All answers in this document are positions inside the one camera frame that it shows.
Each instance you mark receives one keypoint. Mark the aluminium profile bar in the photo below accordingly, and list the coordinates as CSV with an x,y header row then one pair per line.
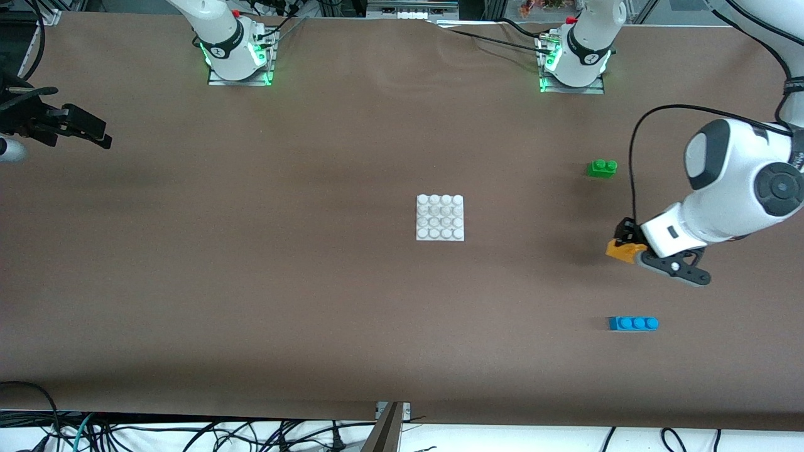
x,y
384,436

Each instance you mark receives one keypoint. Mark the white studded base plate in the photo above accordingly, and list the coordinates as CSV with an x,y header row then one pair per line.
x,y
440,218

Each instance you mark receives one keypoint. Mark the green two-stud block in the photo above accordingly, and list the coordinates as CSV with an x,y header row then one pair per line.
x,y
602,169

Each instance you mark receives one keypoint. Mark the brown table mat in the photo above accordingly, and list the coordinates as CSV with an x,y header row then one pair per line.
x,y
402,314

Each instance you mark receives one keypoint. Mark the aluminium frame corner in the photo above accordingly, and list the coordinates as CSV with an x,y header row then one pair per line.
x,y
50,16

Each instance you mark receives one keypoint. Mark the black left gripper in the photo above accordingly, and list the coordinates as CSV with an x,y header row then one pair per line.
x,y
626,230

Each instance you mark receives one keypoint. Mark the yellow two-stud block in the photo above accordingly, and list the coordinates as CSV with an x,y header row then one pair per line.
x,y
622,253

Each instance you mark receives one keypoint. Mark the blue three-stud block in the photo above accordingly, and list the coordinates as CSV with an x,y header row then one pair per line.
x,y
633,324

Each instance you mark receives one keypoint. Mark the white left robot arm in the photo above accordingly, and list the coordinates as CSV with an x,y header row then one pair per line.
x,y
735,182

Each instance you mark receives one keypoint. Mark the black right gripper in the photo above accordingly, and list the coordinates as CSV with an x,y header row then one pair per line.
x,y
25,121

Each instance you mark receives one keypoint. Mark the white power strip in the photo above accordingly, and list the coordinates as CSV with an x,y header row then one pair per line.
x,y
411,14

